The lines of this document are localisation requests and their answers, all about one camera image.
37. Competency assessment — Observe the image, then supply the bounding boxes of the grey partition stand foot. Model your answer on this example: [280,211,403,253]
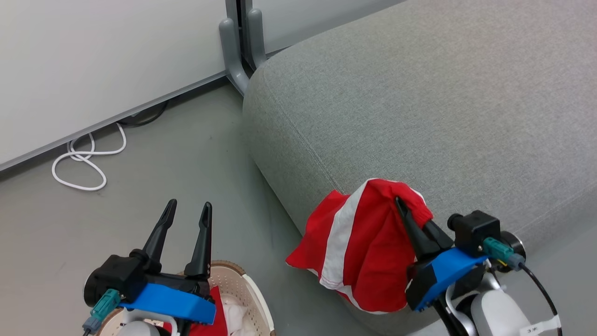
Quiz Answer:
[219,0,267,97]

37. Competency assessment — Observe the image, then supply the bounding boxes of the white pinkish clothing piece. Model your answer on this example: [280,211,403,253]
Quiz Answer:
[221,298,263,336]

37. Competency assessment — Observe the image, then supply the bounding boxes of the red clothing piece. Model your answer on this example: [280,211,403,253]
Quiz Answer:
[162,285,228,336]

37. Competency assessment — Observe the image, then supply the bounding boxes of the cable with teal plug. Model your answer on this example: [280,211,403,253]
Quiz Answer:
[82,288,121,336]
[482,237,559,329]

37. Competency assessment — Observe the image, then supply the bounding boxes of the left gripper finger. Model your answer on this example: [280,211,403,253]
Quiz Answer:
[184,202,213,281]
[141,199,178,275]

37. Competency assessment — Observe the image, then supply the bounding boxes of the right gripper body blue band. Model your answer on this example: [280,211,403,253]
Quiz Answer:
[405,246,489,312]

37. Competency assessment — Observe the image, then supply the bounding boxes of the right cable with teal plug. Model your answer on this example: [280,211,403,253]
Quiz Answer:
[482,237,559,329]

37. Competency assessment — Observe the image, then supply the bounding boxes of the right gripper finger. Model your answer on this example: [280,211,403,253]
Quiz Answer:
[395,196,442,263]
[422,219,454,251]

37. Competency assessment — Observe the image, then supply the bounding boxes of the red garment with white stripe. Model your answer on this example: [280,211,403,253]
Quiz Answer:
[285,178,434,314]

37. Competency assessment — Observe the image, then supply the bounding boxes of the grey fabric sofa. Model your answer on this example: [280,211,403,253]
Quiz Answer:
[242,0,597,336]

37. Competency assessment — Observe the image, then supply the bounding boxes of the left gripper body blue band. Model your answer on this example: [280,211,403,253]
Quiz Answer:
[119,250,218,325]

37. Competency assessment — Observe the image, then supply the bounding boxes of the white cable label tag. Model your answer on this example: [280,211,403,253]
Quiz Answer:
[520,315,561,336]

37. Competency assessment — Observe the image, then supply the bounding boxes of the left cable with teal plug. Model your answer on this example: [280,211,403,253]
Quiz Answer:
[82,288,121,336]

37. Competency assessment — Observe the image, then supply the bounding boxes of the white floor cable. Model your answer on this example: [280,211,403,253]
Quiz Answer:
[51,122,128,192]

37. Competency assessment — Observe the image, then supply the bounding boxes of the black floor cable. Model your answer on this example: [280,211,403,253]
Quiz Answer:
[117,100,169,128]

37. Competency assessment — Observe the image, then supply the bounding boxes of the beige perforated laundry basket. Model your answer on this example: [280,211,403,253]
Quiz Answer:
[96,260,277,336]

